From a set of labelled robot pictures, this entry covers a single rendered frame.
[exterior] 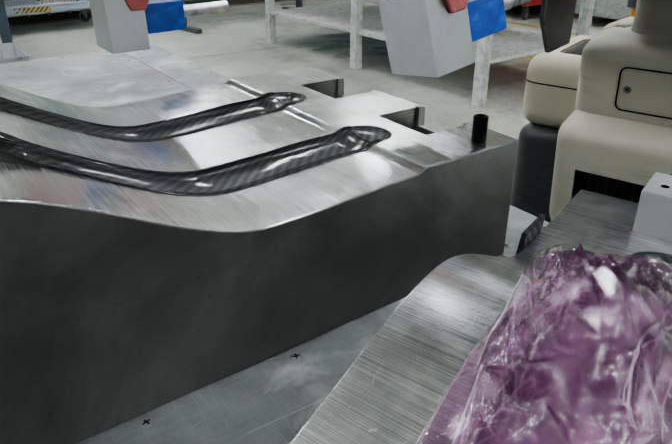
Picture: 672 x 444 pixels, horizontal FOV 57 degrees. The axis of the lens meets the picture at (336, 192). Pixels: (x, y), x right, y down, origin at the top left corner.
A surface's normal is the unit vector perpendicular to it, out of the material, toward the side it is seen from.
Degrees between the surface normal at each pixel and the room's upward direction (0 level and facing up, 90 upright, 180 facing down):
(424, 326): 13
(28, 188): 22
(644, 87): 98
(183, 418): 0
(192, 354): 90
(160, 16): 89
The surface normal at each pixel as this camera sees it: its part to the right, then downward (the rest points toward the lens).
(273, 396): 0.00, -0.91
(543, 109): -0.61, 0.33
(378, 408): -0.17, -0.78
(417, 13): -0.80, 0.39
